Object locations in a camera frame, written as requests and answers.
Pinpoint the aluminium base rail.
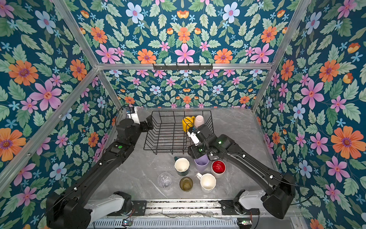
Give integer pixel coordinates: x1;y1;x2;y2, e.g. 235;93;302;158
88;198;308;229

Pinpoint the pale pink mug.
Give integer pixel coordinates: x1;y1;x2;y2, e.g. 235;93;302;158
194;115;205;127

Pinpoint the black wire dish rack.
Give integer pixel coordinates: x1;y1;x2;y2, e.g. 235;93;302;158
144;109;214;155

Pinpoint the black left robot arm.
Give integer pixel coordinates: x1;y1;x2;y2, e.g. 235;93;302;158
45;116;153;229

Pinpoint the yellow mug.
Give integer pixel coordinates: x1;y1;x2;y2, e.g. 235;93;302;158
182;116;195;133

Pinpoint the olive glass cup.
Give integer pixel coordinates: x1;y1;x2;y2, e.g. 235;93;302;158
179;177;193;192

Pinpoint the aluminium frame post back right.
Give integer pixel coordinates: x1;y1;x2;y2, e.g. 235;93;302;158
252;0;311;114

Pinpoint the cream white mug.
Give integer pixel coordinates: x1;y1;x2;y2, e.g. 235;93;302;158
196;173;216;193

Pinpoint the red inside white mug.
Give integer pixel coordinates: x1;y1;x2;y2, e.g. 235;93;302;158
211;160;226;179

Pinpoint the aluminium frame post back left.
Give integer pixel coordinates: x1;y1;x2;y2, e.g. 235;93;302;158
53;1;122;111

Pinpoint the aluminium frame post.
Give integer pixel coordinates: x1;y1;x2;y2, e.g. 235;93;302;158
252;0;311;114
53;1;122;111

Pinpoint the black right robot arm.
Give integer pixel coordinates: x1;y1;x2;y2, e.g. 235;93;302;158
187;125;295;219

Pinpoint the lilac cup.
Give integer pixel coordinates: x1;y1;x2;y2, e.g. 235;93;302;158
194;155;210;173

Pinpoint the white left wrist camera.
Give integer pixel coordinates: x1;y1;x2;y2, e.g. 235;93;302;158
126;106;140;124

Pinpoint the clear glass cup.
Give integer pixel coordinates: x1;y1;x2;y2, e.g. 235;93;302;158
157;172;173;188

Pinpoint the dark green mug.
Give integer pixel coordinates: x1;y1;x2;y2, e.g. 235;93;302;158
174;156;190;177

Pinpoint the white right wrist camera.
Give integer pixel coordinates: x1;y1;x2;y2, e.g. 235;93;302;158
187;130;200;146

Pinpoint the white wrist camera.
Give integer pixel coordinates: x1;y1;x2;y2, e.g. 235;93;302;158
126;106;140;124
187;130;200;146

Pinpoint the black hook rail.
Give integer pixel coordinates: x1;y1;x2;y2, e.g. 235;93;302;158
153;64;214;71

